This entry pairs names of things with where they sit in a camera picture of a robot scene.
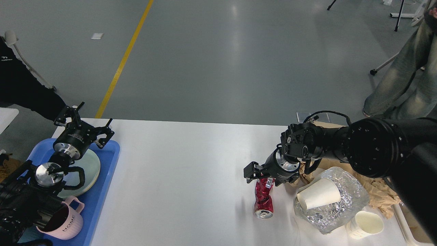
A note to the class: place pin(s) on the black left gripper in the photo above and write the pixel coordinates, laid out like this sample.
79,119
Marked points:
77,136

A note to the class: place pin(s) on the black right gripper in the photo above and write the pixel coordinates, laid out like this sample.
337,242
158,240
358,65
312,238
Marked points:
282,168

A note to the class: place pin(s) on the crushed red soda can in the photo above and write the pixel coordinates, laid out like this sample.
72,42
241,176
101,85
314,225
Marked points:
263,207

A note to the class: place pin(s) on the light green plate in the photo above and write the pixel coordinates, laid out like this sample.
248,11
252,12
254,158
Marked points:
90,163

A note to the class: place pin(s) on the pink mug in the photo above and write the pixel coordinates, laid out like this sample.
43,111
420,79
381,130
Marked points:
67,222

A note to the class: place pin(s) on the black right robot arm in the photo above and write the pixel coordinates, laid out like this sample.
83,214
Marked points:
401,151

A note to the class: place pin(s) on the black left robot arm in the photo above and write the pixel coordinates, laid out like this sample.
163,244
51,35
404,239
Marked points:
30,195

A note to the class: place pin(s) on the blue plastic tray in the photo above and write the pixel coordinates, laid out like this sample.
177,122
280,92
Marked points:
93,199

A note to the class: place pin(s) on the white paper cup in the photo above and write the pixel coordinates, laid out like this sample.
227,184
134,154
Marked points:
320,193
364,224

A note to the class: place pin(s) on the clear floor plate left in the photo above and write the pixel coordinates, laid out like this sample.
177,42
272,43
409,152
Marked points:
302,116

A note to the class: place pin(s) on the clear floor plate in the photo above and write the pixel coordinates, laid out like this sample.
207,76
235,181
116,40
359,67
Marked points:
322,117
302,116

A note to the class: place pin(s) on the person in black clothes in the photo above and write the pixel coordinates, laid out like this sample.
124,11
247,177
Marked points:
20,87

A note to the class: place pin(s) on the clear floor plate right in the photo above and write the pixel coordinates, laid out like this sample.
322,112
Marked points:
322,117

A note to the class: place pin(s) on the crumpled clear plastic wrap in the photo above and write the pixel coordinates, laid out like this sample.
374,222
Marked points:
327,218

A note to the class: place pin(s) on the brown paper bag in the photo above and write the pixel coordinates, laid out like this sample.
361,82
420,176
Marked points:
328,163

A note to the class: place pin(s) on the white paper cup lower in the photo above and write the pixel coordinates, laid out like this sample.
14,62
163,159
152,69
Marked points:
364,224

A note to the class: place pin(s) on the white plastic bin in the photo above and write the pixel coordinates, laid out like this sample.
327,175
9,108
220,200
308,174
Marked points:
412,231

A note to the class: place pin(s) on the person in grey hoodie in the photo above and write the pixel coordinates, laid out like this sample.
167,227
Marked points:
419,51

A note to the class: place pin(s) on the black tripod stand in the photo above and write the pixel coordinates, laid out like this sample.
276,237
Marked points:
398,17

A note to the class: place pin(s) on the white office chair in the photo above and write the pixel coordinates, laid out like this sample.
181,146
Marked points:
416,17

